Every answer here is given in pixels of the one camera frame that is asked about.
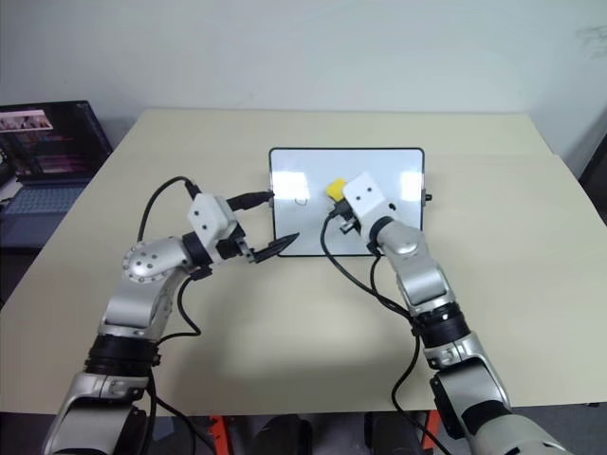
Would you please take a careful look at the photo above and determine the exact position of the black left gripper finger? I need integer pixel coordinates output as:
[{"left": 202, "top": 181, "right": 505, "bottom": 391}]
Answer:
[
  {"left": 253, "top": 232, "right": 301, "bottom": 264},
  {"left": 226, "top": 189, "right": 276, "bottom": 212}
]

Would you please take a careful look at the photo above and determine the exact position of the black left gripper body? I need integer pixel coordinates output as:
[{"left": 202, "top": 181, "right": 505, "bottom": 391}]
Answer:
[{"left": 215, "top": 221, "right": 260, "bottom": 264}]

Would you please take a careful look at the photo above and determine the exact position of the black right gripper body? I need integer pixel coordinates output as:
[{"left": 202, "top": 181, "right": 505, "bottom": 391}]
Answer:
[{"left": 330, "top": 197, "right": 365, "bottom": 236}]

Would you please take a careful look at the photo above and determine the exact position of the yellow eraser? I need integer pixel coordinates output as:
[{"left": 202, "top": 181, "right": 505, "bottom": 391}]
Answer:
[{"left": 324, "top": 177, "right": 348, "bottom": 201}]

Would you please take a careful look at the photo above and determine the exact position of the white board with black frame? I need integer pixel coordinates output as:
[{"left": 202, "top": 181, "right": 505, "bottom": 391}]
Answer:
[{"left": 265, "top": 146, "right": 433, "bottom": 259}]

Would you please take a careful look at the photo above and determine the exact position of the open laptop computer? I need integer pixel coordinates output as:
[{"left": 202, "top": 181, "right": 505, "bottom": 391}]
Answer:
[{"left": 0, "top": 100, "right": 114, "bottom": 250}]

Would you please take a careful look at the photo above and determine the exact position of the dark furniture panel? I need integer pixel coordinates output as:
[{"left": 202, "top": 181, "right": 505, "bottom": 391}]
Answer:
[{"left": 577, "top": 113, "right": 607, "bottom": 205}]

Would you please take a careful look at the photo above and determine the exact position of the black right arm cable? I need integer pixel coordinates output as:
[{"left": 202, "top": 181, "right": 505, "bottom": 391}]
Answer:
[{"left": 321, "top": 208, "right": 450, "bottom": 455}]

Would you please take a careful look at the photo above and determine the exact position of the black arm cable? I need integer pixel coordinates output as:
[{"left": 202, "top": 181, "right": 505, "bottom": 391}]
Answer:
[
  {"left": 138, "top": 175, "right": 203, "bottom": 455},
  {"left": 321, "top": 208, "right": 450, "bottom": 455}
]

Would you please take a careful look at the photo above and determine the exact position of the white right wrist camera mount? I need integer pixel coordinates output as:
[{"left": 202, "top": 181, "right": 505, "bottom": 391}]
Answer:
[{"left": 343, "top": 172, "right": 397, "bottom": 222}]

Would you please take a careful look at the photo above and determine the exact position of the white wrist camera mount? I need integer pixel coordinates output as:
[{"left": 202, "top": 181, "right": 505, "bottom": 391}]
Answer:
[
  {"left": 188, "top": 192, "right": 238, "bottom": 246},
  {"left": 343, "top": 172, "right": 397, "bottom": 222}
]

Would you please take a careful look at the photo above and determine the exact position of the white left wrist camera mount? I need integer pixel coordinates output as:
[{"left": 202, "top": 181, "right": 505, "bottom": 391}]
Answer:
[{"left": 188, "top": 192, "right": 238, "bottom": 246}]

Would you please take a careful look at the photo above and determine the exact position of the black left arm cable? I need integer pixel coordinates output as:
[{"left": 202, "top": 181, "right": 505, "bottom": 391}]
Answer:
[{"left": 138, "top": 175, "right": 203, "bottom": 455}]

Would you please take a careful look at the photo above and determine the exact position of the orange frame piece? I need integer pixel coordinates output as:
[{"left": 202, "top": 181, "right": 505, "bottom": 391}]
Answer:
[
  {"left": 420, "top": 410, "right": 441, "bottom": 449},
  {"left": 208, "top": 414, "right": 230, "bottom": 455}
]

